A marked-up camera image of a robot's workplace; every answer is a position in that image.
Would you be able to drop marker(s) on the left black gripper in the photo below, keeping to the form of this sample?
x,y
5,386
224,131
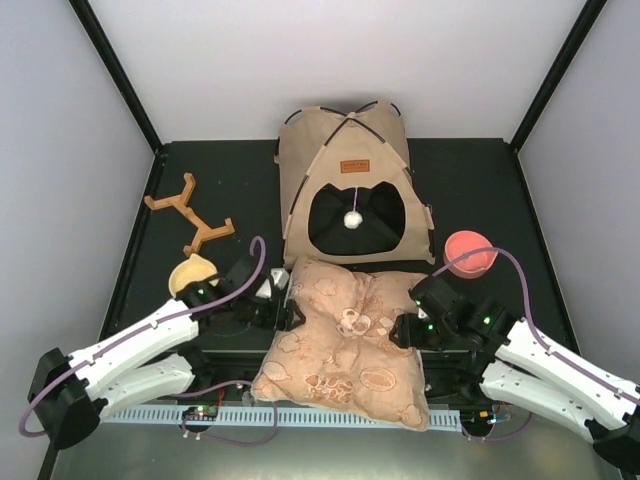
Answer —
x,y
278,321

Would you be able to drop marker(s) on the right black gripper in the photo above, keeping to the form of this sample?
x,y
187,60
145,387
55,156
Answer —
x,y
408,335

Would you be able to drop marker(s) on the floral beige cushion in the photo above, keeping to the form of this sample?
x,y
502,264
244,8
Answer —
x,y
342,358

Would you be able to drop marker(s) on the yellow pet bowl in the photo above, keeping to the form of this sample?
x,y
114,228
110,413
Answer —
x,y
194,269

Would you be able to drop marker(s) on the beige fabric pet tent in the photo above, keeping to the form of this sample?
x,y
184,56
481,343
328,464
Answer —
x,y
346,192

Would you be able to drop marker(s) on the wooden bowl stand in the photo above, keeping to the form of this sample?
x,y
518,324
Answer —
x,y
180,203

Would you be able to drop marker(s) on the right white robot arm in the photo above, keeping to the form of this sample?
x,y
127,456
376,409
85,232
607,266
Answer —
x,y
486,325

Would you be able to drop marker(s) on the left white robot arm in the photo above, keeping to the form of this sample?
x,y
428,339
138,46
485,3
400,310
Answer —
x,y
72,394

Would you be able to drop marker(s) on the small green circuit board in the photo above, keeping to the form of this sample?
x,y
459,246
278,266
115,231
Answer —
x,y
201,413

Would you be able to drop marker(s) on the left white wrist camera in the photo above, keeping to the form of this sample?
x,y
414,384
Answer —
x,y
275,282

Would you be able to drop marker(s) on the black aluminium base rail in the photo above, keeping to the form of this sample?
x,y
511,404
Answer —
x,y
225,365

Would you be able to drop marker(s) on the light blue slotted cable duct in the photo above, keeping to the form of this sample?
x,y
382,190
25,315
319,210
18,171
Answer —
x,y
237,416

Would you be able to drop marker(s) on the right black frame post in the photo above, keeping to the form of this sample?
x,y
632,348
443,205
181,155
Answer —
x,y
572,44

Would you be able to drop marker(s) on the black frame post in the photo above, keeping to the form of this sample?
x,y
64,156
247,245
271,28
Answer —
x,y
572,44
101,43

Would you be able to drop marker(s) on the left black frame post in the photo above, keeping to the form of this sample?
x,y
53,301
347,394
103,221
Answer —
x,y
101,43

